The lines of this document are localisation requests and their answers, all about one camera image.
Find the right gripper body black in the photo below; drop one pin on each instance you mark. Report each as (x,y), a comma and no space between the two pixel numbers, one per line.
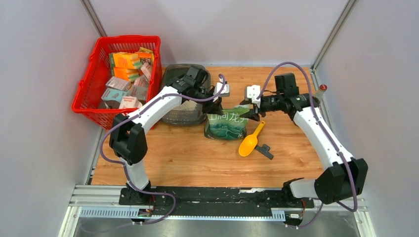
(268,103)

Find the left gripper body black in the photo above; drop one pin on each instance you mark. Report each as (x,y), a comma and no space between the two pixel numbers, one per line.
(208,104)

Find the green litter bag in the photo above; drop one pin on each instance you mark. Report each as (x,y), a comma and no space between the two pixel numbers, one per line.
(229,126)

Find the yellow plastic scoop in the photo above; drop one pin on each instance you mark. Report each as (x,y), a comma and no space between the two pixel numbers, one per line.
(250,141)

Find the black bag clip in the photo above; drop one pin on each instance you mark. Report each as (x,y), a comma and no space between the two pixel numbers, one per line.
(265,150)

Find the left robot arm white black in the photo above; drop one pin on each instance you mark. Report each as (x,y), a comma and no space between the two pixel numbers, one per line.
(128,132)

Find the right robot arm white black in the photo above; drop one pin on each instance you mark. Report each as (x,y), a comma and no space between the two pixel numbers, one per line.
(344,175)

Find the grey litter box tray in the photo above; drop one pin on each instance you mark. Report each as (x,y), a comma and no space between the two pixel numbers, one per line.
(189,113)

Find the white pink sponge box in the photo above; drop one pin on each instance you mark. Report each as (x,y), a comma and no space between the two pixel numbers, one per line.
(130,102)

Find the pink grey box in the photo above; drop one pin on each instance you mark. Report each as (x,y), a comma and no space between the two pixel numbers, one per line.
(118,84)

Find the teal grey box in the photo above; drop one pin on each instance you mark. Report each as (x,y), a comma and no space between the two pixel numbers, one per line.
(112,97)

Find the dark cola bottle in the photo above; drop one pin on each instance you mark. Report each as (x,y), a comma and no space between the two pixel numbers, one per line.
(319,94)

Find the orange sponge pack lower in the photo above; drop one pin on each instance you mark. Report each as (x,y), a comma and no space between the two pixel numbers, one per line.
(126,74)

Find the orange sponge pack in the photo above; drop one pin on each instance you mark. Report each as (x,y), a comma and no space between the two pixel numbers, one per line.
(125,60)
(126,74)

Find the yellow patterned packet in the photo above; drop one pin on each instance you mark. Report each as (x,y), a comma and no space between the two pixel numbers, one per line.
(146,56)

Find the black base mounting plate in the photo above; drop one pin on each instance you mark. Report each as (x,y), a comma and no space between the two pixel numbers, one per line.
(213,201)

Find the orange sponge pack upper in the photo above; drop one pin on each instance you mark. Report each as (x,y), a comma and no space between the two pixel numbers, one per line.
(125,60)

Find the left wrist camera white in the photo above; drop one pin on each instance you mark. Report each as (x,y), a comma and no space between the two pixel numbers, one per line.
(222,90)

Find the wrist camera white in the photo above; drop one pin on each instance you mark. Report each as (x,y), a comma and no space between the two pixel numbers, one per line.
(252,95)
(222,90)

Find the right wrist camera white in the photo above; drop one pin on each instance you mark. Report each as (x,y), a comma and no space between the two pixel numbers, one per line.
(252,95)

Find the aluminium frame rail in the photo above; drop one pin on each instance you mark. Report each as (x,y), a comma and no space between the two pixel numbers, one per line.
(94,211)

